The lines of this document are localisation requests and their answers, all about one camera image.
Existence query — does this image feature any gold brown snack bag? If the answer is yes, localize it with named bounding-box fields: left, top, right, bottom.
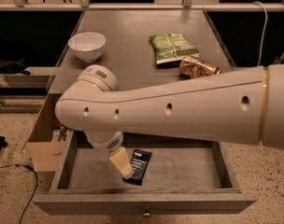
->
left=179, top=55, right=221, bottom=78

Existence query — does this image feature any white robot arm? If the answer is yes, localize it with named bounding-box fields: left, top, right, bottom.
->
left=55, top=64, right=284, bottom=178

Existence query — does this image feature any green snack bag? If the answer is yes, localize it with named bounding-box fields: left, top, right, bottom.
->
left=149, top=34, right=199, bottom=64

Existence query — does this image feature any grey metal rail frame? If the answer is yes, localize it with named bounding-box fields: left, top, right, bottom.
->
left=0, top=0, right=284, bottom=11

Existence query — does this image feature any white ceramic bowl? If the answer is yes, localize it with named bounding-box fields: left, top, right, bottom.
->
left=68, top=32, right=107, bottom=63

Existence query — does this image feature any black object on ledge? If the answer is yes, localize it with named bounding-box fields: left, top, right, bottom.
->
left=0, top=59, right=30, bottom=76

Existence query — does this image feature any white hanging cable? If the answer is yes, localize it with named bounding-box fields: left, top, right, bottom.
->
left=252, top=0, right=269, bottom=67

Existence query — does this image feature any black floor cable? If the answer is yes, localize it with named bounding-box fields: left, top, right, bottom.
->
left=0, top=163, right=39, bottom=224

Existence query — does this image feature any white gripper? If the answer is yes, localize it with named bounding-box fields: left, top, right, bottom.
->
left=84, top=131, right=134, bottom=179

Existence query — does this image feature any brown cardboard box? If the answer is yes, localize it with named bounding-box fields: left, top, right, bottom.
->
left=26, top=94, right=64, bottom=172

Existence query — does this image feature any dark blue rxbar wrapper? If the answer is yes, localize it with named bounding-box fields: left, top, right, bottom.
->
left=123, top=149, right=152, bottom=186

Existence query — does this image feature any metal bracket at right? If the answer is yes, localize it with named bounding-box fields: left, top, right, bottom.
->
left=275, top=50, right=284, bottom=64

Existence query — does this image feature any open grey top drawer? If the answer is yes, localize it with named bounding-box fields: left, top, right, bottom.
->
left=33, top=131, right=257, bottom=216

